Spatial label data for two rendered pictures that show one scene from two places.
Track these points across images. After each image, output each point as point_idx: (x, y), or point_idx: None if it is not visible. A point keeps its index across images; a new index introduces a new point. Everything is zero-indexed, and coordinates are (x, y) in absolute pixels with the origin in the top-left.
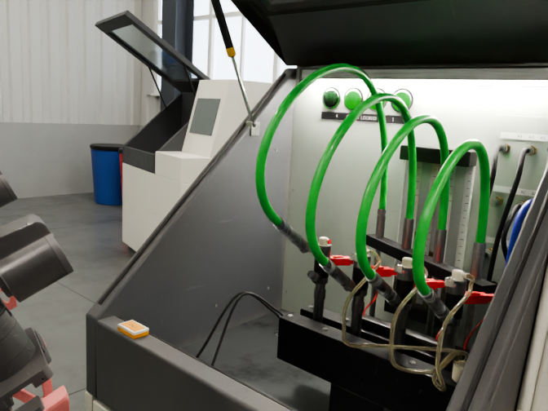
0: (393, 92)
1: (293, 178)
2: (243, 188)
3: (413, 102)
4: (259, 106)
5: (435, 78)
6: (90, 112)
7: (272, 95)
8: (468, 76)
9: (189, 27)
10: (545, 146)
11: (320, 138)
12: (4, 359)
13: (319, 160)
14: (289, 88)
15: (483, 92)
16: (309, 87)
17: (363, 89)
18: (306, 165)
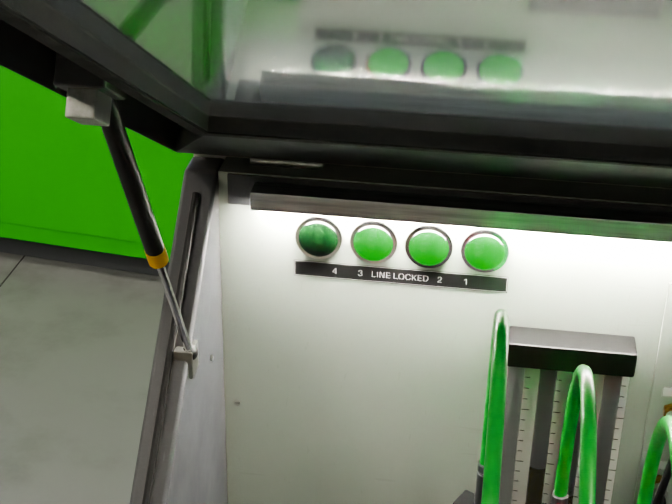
0: (464, 235)
1: (235, 383)
2: (190, 480)
3: (508, 255)
4: (182, 299)
5: (566, 233)
6: None
7: (197, 260)
8: (629, 233)
9: None
10: None
11: (297, 309)
12: None
13: (297, 349)
14: (214, 222)
15: (645, 245)
16: (257, 213)
17: (394, 225)
18: (265, 359)
